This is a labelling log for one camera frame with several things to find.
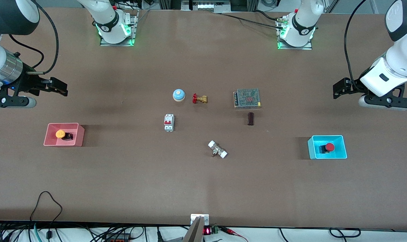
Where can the red clip lead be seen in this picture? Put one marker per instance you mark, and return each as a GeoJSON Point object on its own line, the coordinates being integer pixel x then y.
{"type": "Point", "coordinates": [233, 232]}

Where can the metal mesh power supply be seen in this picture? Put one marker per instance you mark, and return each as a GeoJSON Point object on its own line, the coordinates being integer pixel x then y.
{"type": "Point", "coordinates": [247, 98]}

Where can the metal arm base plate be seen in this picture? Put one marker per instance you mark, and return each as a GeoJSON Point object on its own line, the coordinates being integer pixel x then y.
{"type": "Point", "coordinates": [307, 46]}
{"type": "Point", "coordinates": [135, 23]}

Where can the white red circuit breaker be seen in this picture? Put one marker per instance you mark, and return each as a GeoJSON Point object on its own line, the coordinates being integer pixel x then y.
{"type": "Point", "coordinates": [169, 123]}

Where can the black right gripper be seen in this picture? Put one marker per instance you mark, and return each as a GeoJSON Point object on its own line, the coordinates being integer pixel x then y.
{"type": "Point", "coordinates": [29, 82]}

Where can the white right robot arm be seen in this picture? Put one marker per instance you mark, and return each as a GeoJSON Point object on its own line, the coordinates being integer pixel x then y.
{"type": "Point", "coordinates": [106, 13]}

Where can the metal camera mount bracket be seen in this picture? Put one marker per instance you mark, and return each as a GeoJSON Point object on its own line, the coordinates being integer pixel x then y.
{"type": "Point", "coordinates": [196, 228]}

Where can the red digit display module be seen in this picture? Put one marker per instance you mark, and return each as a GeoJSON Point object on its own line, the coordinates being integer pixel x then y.
{"type": "Point", "coordinates": [211, 230]}

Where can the dark brown rectangular block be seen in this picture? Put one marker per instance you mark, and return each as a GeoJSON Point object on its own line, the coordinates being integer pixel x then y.
{"type": "Point", "coordinates": [250, 118]}

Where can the blue round bell button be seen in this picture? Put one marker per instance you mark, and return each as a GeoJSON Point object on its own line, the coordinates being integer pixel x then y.
{"type": "Point", "coordinates": [179, 95]}

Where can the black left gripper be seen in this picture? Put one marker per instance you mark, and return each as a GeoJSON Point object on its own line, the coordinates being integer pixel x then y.
{"type": "Point", "coordinates": [354, 86]}

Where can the red push button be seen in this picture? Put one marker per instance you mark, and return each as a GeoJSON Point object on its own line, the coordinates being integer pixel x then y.
{"type": "Point", "coordinates": [329, 147]}

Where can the white-capped metal pipe fitting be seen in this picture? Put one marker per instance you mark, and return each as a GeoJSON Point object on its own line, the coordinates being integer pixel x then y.
{"type": "Point", "coordinates": [217, 149]}

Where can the cyan plastic box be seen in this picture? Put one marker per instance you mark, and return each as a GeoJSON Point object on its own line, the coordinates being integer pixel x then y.
{"type": "Point", "coordinates": [316, 149]}

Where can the pink plastic box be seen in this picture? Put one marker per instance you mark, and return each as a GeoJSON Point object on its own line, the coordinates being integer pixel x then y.
{"type": "Point", "coordinates": [74, 135]}

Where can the yellow push button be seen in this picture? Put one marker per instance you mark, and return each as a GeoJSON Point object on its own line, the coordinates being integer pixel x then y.
{"type": "Point", "coordinates": [60, 133]}

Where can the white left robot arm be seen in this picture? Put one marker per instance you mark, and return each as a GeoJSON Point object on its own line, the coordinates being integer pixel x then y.
{"type": "Point", "coordinates": [304, 20]}

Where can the aluminium frame rack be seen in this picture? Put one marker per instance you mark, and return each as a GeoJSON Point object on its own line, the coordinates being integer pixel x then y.
{"type": "Point", "coordinates": [207, 5]}

